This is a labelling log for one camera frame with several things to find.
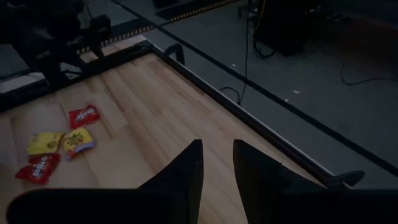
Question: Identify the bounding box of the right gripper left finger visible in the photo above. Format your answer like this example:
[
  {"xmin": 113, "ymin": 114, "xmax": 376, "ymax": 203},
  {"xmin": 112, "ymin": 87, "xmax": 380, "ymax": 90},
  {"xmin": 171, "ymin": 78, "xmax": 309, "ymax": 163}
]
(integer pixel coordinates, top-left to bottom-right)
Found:
[{"xmin": 138, "ymin": 139, "xmax": 205, "ymax": 224}]

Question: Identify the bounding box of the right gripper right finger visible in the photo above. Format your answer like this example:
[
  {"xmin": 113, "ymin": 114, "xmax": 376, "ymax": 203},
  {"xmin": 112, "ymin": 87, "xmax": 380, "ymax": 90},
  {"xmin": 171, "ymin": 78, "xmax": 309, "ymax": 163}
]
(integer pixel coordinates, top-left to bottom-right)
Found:
[{"xmin": 233, "ymin": 139, "xmax": 327, "ymax": 224}]

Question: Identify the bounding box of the yellow Sour Patch candy bag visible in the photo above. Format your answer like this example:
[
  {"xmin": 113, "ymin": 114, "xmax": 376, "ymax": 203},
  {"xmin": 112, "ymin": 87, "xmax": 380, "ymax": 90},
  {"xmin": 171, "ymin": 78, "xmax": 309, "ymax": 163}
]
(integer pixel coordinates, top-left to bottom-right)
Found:
[
  {"xmin": 27, "ymin": 131, "xmax": 65, "ymax": 156},
  {"xmin": 63, "ymin": 126, "xmax": 96, "ymax": 162}
]

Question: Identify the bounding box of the red Skittles candy bag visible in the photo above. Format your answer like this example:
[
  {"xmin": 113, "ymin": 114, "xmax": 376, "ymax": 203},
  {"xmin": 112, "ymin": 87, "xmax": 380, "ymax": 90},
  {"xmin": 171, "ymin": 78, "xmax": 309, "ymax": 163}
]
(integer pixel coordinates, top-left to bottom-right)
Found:
[
  {"xmin": 68, "ymin": 105, "xmax": 101, "ymax": 130},
  {"xmin": 14, "ymin": 153, "xmax": 62, "ymax": 185}
]

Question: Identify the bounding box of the black equipment box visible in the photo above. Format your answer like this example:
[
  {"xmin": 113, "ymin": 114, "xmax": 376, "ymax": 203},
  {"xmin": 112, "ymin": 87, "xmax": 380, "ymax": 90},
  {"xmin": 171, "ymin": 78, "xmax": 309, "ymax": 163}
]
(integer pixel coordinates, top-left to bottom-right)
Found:
[{"xmin": 253, "ymin": 0, "xmax": 323, "ymax": 58}]

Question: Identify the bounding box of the black frame clamp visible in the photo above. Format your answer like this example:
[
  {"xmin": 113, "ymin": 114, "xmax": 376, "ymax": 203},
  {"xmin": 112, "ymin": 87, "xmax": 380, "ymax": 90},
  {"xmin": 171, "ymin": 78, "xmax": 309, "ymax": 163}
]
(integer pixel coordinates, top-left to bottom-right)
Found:
[
  {"xmin": 328, "ymin": 169, "xmax": 366, "ymax": 189},
  {"xmin": 164, "ymin": 43, "xmax": 186, "ymax": 66}
]

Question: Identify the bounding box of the short black floor cable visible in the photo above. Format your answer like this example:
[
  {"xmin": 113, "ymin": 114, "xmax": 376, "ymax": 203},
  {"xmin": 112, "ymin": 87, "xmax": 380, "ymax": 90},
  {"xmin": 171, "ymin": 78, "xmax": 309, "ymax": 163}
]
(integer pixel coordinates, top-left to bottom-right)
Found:
[{"xmin": 340, "ymin": 60, "xmax": 398, "ymax": 86}]

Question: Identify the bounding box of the long black floor cable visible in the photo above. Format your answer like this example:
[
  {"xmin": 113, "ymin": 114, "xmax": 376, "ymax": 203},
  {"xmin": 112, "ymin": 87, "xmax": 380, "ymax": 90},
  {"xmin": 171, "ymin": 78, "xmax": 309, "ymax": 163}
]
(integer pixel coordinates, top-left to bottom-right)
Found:
[{"xmin": 219, "ymin": 6, "xmax": 249, "ymax": 106}]

